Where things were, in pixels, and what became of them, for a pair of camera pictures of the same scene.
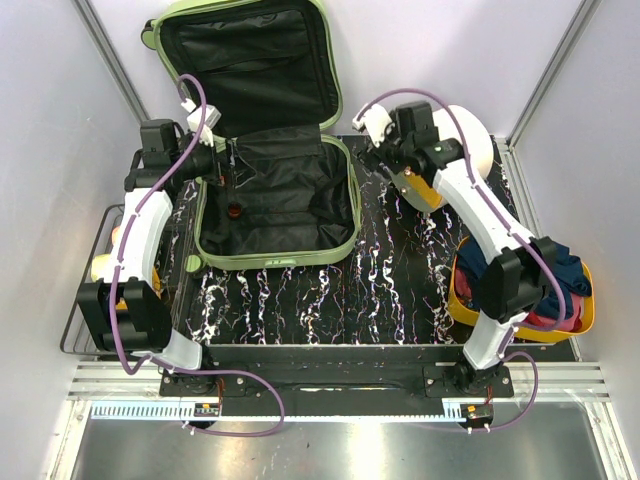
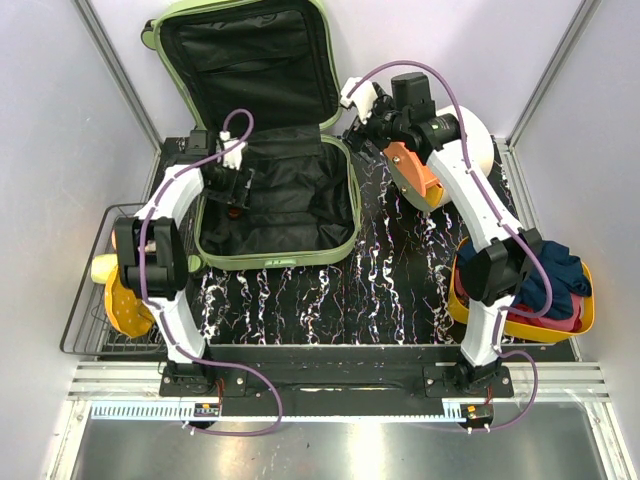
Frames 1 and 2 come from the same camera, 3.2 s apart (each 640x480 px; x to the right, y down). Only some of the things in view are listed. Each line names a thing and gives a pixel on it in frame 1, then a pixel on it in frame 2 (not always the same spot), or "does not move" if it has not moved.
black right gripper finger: (371, 160) to (355, 136)
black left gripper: (231, 165) to (236, 195)
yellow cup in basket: (102, 268) does not move
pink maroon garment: (465, 287) does not move
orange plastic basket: (464, 314) does not move
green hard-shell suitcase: (272, 69) does not move
